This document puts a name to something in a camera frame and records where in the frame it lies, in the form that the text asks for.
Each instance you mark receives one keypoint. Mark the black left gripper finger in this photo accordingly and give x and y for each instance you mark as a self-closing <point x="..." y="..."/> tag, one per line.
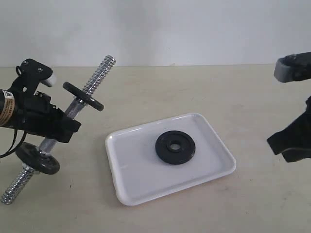
<point x="66" y="127"/>

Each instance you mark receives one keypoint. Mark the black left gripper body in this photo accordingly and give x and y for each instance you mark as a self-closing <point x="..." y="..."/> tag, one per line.
<point x="37" y="116"/>

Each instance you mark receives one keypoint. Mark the chrome threaded dumbbell bar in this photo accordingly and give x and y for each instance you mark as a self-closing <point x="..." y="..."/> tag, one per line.
<point x="45" y="145"/>

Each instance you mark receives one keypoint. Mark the black weight plate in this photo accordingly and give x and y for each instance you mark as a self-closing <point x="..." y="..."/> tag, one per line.
<point x="29" y="155"/>
<point x="175" y="147"/>
<point x="84" y="97"/>

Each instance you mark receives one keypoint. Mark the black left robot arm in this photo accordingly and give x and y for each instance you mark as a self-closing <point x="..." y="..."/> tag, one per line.
<point x="8" y="106"/>

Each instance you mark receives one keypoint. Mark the white rectangular plastic tray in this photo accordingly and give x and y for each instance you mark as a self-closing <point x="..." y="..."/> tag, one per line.
<point x="152" y="160"/>

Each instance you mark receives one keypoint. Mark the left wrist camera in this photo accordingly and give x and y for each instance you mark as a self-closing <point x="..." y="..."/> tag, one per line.
<point x="30" y="74"/>

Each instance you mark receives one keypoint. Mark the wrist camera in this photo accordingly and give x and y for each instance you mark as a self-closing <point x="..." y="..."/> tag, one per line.
<point x="30" y="74"/>
<point x="293" y="68"/>

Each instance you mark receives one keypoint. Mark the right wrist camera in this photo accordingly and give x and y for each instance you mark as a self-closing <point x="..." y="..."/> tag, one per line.
<point x="293" y="68"/>

